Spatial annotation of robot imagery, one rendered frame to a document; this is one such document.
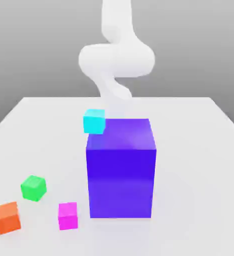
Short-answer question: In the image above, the small cyan cube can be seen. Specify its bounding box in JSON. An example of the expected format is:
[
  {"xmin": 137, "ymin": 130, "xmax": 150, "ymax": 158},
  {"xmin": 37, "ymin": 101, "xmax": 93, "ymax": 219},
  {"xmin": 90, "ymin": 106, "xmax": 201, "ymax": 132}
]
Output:
[{"xmin": 83, "ymin": 108, "xmax": 106, "ymax": 135}]

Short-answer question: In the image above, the small magenta cube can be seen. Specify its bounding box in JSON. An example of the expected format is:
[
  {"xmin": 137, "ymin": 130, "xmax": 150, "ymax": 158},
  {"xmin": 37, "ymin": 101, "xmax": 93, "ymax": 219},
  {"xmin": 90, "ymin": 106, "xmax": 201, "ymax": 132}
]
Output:
[{"xmin": 58, "ymin": 201, "xmax": 79, "ymax": 231}]

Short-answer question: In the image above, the small green cube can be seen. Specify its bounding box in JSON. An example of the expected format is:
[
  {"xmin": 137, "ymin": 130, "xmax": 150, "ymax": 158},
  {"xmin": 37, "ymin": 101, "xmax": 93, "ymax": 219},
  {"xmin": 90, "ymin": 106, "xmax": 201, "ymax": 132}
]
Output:
[{"xmin": 20, "ymin": 174, "xmax": 48, "ymax": 202}]

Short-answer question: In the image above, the small orange cube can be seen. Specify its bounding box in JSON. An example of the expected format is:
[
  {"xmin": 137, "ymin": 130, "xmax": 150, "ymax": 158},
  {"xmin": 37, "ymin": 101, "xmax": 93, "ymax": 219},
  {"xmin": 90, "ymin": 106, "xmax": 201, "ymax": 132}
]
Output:
[{"xmin": 0, "ymin": 201, "xmax": 22, "ymax": 236}]

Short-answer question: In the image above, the large purple box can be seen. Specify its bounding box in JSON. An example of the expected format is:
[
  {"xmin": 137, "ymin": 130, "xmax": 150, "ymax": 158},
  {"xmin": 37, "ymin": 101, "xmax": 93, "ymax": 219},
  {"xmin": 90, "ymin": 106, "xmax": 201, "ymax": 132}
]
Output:
[{"xmin": 86, "ymin": 118, "xmax": 157, "ymax": 219}]

